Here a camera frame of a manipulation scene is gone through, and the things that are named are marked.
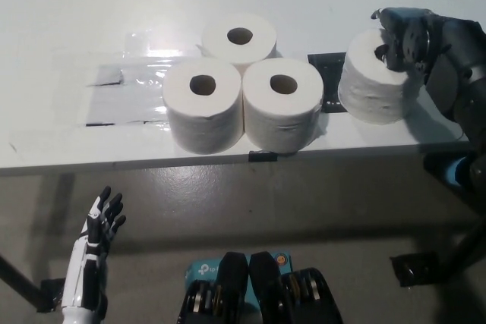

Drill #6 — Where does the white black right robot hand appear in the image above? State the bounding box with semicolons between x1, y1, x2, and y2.
371;5;441;74

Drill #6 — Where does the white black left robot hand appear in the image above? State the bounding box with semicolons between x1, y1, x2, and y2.
60;186;127;308

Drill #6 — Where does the wrinkled white toilet paper roll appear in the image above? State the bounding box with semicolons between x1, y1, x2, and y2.
337;29;422;126

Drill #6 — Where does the smooth white toilet paper roll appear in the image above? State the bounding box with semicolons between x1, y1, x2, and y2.
200;12;278;67
162;58;244;156
241;57;324;152

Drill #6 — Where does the black table leg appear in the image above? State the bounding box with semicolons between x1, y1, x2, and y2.
440;221;486;283
0;253;43;302

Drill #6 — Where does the black tape square marker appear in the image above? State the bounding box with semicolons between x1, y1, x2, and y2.
307;52;349;114

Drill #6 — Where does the teal tp-link box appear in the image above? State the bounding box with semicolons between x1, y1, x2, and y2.
185;250;292;312

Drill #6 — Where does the black object with blue cap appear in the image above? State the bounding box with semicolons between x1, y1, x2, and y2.
423;153;475;188

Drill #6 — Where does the clear plastic sheet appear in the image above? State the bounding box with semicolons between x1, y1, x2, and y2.
75;30;208;127

